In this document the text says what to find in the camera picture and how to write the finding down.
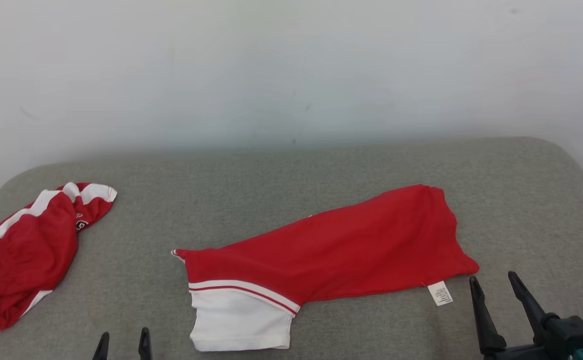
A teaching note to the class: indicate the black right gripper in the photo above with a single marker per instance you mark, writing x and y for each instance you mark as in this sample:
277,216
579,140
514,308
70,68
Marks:
521,354

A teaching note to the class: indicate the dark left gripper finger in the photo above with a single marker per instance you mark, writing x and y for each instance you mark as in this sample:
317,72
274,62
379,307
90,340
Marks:
102,349
145,346

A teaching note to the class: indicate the red shorts with white stripes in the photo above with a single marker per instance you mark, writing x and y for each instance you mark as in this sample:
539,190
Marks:
21,255

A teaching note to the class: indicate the red basketball jersey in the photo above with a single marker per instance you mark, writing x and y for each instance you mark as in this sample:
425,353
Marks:
331,255

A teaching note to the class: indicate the grey fabric sofa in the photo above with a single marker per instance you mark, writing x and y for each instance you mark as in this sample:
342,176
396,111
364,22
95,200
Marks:
296,190

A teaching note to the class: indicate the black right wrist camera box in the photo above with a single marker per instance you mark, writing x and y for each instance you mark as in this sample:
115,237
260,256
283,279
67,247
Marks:
571,332

